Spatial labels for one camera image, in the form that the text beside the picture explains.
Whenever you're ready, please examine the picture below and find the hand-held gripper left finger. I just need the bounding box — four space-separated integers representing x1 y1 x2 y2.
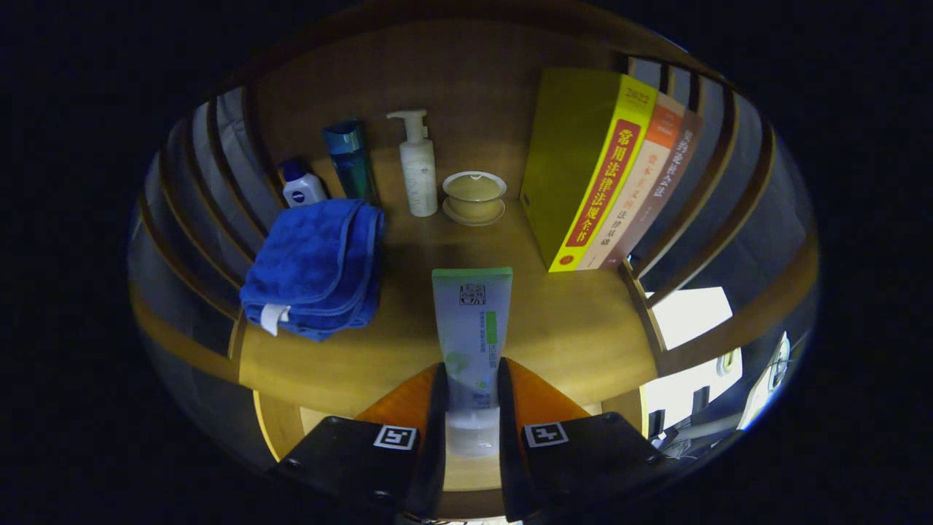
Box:
273 362 449 522

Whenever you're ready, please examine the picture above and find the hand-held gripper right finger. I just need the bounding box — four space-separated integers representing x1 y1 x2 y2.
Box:
498 357 668 522

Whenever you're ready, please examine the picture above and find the green and white tube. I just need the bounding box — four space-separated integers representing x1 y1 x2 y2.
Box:
432 267 514 459

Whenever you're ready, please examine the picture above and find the wooden countertop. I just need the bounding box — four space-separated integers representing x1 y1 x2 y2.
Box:
237 142 660 420

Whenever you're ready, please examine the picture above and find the brown wooden cabinet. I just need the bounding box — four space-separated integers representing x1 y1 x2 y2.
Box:
130 4 821 522

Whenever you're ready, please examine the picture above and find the folded blue towel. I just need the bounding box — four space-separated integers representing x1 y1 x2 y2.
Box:
240 198 386 342

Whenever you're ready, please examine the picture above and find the beige lidded teacup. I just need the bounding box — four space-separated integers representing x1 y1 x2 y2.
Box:
442 171 508 227

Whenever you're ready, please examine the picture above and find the white pump bottle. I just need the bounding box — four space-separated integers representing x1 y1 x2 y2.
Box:
386 109 440 218

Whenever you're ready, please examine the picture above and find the white power strip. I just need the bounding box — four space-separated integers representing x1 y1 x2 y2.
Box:
738 332 792 431

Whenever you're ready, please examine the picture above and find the small white bottle blue cap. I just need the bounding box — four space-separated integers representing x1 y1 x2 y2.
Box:
280 159 329 209

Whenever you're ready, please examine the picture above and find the thick yellow book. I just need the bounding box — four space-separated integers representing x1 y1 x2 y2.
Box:
520 68 659 273

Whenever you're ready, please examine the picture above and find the teal cylindrical bottle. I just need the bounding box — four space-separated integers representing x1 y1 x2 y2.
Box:
323 120 378 205

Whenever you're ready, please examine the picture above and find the orange and white book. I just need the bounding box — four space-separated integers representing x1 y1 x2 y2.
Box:
576 93 687 272

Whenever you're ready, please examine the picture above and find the brown book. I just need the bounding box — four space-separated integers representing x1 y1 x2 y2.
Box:
601 109 705 269

